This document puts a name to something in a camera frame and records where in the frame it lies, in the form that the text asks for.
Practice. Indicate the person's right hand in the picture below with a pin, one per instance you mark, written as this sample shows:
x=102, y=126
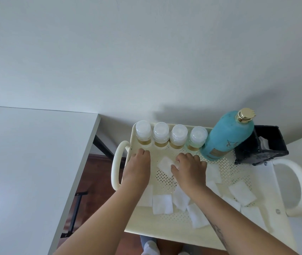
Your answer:
x=192, y=175

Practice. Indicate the person's left hand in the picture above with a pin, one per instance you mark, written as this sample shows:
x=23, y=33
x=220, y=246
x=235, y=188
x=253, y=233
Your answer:
x=137, y=172

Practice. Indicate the small clear bottle green liquid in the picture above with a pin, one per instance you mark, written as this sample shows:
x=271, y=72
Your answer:
x=197, y=138

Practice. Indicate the small clear bottle yellow liquid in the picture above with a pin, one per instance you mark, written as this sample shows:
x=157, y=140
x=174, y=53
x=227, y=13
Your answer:
x=161, y=134
x=143, y=132
x=178, y=135

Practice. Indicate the white cotton pads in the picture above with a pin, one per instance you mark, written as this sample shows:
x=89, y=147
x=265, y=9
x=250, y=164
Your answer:
x=163, y=204

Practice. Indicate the large teal bottle gold cap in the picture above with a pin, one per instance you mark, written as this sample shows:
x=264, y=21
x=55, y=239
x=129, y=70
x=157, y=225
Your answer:
x=225, y=140

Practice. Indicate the cream perforated tray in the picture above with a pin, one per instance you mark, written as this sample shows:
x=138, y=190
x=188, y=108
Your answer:
x=151, y=223

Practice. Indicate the black square pad holder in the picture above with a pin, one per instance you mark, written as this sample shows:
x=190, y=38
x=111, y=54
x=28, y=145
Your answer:
x=249, y=154

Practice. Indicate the person's left forearm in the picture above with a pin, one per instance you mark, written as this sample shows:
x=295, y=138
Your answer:
x=100, y=228

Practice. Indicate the person's right forearm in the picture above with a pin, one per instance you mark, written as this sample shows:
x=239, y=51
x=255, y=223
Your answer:
x=233, y=225

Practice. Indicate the person's left grey sock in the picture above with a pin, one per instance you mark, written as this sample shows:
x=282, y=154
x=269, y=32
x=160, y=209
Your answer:
x=144, y=240

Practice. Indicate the black desk leg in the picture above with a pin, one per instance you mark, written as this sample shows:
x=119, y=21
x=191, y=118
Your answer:
x=103, y=148

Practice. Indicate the white shorts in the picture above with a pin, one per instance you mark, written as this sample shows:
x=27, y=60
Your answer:
x=151, y=249

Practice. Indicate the white desk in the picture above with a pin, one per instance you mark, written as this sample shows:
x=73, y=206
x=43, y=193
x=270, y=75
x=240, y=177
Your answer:
x=28, y=169

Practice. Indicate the black metal frame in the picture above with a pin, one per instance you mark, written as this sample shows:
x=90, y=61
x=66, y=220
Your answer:
x=75, y=209

